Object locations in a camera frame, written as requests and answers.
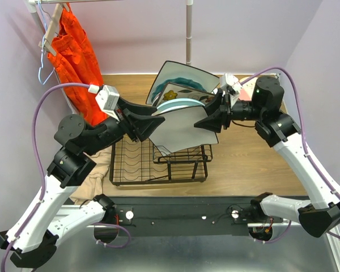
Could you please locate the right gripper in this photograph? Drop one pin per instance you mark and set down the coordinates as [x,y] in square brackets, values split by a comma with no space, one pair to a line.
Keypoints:
[214,122]

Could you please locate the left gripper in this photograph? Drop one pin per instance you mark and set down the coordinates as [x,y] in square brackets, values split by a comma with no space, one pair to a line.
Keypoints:
[141,127]

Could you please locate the watermelon round plate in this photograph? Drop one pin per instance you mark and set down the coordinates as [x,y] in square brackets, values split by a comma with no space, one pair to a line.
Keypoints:
[176,104]

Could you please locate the pink and cream round plate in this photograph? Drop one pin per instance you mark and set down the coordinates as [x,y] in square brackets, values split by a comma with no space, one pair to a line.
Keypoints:
[247,91]

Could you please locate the grey square plate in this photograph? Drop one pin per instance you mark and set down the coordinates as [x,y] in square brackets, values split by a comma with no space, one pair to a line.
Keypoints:
[177,132]

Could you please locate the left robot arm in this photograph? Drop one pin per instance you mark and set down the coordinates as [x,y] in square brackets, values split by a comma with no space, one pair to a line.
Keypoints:
[34,239]

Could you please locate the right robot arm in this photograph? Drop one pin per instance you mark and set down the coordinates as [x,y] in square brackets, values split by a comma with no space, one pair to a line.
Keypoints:
[321,212]

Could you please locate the teal rimmed plate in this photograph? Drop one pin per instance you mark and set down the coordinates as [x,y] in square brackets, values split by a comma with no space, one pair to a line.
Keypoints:
[181,81]

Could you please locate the flower square plate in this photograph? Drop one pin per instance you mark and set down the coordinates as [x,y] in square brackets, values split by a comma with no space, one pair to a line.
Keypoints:
[173,91]

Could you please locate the large white square plate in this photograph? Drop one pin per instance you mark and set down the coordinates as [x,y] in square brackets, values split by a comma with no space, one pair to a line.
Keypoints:
[173,70]

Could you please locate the beige cloth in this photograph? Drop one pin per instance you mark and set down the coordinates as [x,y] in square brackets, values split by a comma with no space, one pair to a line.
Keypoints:
[93,183]

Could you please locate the orange shorts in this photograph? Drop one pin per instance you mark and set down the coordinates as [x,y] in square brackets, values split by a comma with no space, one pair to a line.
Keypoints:
[75,62]

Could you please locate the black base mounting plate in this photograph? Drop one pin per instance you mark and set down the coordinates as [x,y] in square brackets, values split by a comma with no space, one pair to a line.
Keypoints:
[185,216]

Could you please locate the wooden clip hanger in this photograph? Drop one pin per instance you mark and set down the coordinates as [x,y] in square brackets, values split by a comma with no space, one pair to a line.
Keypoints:
[50,34]

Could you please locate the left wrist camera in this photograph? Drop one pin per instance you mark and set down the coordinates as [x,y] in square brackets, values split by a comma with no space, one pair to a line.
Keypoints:
[107,98]

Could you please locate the black wire dish rack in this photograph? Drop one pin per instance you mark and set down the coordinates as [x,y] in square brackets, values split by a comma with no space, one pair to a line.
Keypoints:
[141,163]

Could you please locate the blue wire hanger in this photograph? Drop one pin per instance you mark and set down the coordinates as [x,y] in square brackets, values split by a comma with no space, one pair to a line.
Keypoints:
[43,51]

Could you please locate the white clothes rack frame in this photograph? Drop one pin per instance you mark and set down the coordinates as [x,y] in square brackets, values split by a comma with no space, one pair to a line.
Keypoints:
[32,5]

